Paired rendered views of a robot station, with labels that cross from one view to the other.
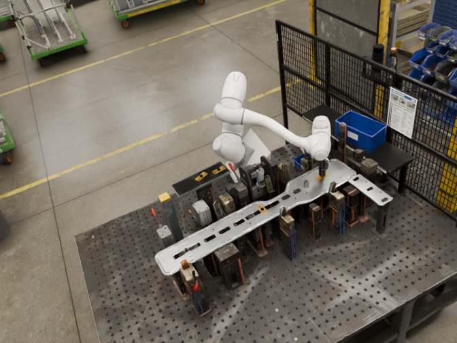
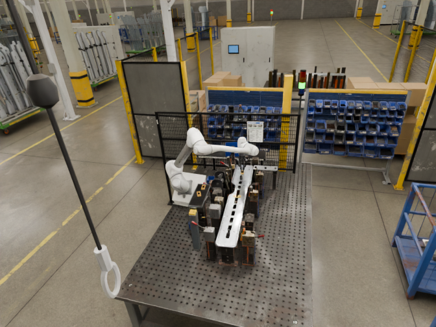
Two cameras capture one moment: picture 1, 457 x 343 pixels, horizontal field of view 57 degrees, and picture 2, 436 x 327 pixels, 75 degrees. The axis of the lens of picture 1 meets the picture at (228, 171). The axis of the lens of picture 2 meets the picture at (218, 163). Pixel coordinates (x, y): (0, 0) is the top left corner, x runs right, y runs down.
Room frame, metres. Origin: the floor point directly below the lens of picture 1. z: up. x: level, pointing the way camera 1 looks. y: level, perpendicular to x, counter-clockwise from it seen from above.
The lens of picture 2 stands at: (0.54, 1.94, 2.83)
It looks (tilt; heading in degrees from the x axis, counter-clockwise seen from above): 30 degrees down; 305
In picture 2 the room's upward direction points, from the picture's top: 4 degrees counter-clockwise
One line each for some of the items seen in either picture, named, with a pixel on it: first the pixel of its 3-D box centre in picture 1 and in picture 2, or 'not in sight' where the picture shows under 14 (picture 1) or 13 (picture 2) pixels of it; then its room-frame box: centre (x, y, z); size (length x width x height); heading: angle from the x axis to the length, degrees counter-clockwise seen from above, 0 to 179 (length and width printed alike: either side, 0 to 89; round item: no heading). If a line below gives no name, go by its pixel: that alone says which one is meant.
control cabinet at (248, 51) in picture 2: not in sight; (247, 54); (5.12, -6.53, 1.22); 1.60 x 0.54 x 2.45; 18
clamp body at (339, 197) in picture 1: (336, 213); (259, 185); (1.77, -0.61, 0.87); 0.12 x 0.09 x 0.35; 22
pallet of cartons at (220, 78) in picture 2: not in sight; (226, 96); (4.64, -4.39, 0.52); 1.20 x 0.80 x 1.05; 105
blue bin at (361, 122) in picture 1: (360, 131); (237, 148); (2.27, -0.94, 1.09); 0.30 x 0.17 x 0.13; 32
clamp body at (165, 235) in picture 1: (171, 250); (210, 244); (1.74, 0.45, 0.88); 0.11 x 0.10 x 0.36; 22
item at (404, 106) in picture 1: (402, 112); (255, 131); (2.10, -1.14, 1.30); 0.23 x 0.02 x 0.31; 22
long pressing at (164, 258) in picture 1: (260, 212); (237, 198); (1.80, -0.14, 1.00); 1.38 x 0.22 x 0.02; 112
